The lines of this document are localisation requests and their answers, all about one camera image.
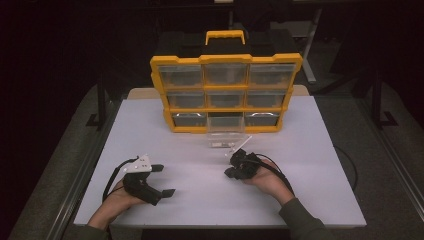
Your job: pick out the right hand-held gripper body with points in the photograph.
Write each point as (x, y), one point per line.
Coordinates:
(246, 165)

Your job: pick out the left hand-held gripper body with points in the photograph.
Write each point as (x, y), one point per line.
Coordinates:
(140, 190)

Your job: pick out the clear plastic organizer drawer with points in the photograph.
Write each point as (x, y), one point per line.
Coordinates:
(226, 128)

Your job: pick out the person's left hand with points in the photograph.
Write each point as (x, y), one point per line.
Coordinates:
(120, 201)

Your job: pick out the person's right hand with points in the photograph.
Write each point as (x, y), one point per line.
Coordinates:
(270, 183)

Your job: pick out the black metal stand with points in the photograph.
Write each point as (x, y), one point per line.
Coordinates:
(101, 100)
(376, 100)

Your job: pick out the grid of clear drawers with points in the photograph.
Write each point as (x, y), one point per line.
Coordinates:
(181, 76)

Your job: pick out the yellow black organizer cabinet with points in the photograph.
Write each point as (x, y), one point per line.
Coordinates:
(226, 46)

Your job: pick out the grey metal table leg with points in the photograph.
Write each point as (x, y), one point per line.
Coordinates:
(310, 50)

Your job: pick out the aluminium rail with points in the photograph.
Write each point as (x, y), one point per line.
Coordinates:
(400, 170)
(78, 193)

